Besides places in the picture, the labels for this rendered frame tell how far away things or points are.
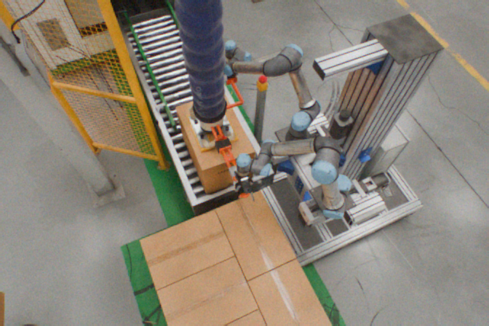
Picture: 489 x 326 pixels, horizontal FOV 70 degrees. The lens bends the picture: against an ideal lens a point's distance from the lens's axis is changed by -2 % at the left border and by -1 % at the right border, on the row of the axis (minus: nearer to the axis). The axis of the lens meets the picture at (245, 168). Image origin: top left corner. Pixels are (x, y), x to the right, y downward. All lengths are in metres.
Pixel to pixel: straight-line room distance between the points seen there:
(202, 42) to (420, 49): 1.01
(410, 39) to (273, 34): 3.15
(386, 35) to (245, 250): 1.69
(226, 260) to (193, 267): 0.24
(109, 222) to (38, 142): 1.24
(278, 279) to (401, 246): 1.36
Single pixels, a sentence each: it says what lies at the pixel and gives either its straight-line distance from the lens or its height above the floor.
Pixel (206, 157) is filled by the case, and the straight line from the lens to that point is 2.51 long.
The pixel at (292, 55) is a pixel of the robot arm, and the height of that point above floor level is 1.61.
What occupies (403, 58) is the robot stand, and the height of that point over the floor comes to 2.03.
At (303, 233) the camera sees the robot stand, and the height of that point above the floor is 0.21.
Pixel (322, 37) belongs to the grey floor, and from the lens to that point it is 4.86.
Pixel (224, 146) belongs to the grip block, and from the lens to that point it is 2.37.
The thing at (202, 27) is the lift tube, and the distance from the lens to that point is 1.82.
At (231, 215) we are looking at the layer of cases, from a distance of 2.74.
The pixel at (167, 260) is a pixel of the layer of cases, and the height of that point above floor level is 0.54.
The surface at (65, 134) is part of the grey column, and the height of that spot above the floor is 1.01.
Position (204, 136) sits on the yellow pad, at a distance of 2.57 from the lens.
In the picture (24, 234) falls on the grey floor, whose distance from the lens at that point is 3.79.
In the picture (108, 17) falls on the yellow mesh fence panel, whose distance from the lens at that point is 2.28.
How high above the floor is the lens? 3.10
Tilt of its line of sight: 61 degrees down
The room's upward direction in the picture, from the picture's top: 2 degrees clockwise
